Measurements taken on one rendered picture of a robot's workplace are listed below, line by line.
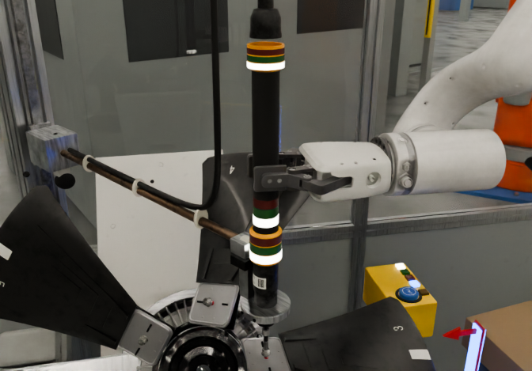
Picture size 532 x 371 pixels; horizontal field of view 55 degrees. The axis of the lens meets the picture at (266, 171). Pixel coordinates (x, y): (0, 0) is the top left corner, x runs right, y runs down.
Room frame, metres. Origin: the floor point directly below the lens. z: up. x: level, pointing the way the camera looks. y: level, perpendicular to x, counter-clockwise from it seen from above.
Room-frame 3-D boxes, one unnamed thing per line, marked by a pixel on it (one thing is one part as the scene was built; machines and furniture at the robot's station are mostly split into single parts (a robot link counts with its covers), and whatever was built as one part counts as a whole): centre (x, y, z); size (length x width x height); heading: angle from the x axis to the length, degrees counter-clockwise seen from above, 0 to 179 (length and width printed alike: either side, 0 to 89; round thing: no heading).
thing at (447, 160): (0.66, -0.25, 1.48); 0.13 x 0.09 x 0.08; 102
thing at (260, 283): (0.60, 0.00, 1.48); 0.04 x 0.04 x 0.46
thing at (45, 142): (1.03, 0.45, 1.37); 0.10 x 0.07 x 0.08; 46
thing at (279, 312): (0.61, 0.01, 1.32); 0.09 x 0.07 x 0.10; 46
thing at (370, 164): (0.63, -0.11, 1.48); 0.11 x 0.10 x 0.07; 102
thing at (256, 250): (0.60, 0.00, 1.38); 0.04 x 0.04 x 0.01
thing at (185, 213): (0.81, 0.22, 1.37); 0.54 x 0.01 x 0.01; 46
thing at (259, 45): (0.60, 0.00, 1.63); 0.04 x 0.04 x 0.03
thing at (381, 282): (0.96, -0.29, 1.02); 0.16 x 0.10 x 0.11; 11
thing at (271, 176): (0.57, -0.02, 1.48); 0.07 x 0.03 x 0.03; 102
